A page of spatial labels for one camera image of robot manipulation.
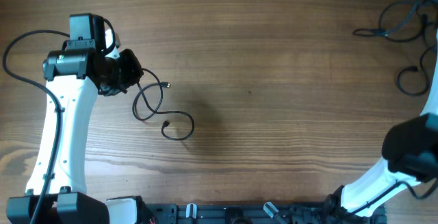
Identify thick black HDMI cable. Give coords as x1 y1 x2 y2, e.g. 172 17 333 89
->
352 0 432 43

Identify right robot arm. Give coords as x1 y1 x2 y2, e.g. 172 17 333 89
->
312 0 437 223

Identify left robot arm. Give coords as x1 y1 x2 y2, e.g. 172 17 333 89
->
6 14 142 223

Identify left camera cable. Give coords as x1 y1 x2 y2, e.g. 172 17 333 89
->
1 29 71 224

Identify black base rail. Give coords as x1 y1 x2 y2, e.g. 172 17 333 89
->
147 202 387 224

